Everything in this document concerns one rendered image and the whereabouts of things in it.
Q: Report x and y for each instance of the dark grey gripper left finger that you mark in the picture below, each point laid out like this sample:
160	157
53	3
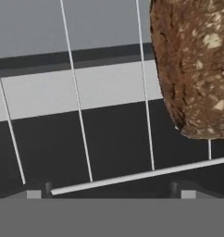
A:
36	189

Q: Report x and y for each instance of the brown bread loaf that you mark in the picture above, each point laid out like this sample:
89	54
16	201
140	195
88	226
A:
194	68

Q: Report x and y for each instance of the grey toaster oven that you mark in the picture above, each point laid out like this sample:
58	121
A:
55	92

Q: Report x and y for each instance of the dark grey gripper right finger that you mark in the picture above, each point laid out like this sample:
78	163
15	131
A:
186	189

